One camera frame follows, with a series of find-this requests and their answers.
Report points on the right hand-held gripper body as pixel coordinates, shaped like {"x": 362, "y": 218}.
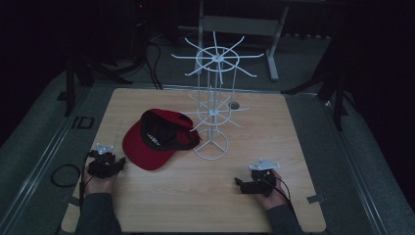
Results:
{"x": 261, "y": 181}

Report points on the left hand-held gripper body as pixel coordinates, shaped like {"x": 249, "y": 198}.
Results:
{"x": 101, "y": 163}

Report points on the red and black cap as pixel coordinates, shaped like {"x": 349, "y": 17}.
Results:
{"x": 147, "y": 150}

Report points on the person's right hand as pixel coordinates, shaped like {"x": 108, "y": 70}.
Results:
{"x": 275, "y": 196}

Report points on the person's left hand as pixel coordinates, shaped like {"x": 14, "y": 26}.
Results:
{"x": 98, "y": 184}

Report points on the grey tape strip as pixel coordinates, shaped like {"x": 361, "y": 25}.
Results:
{"x": 315, "y": 198}
{"x": 70, "y": 200}

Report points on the round table grommet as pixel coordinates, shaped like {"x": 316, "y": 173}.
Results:
{"x": 233, "y": 105}

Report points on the black tripod stand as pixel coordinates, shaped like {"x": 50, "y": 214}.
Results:
{"x": 339, "y": 98}
{"x": 69, "y": 88}

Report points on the black rectangular floor frame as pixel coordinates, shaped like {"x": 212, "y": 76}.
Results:
{"x": 73, "y": 122}

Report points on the grey metal desk frame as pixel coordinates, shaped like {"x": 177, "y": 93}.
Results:
{"x": 238, "y": 25}

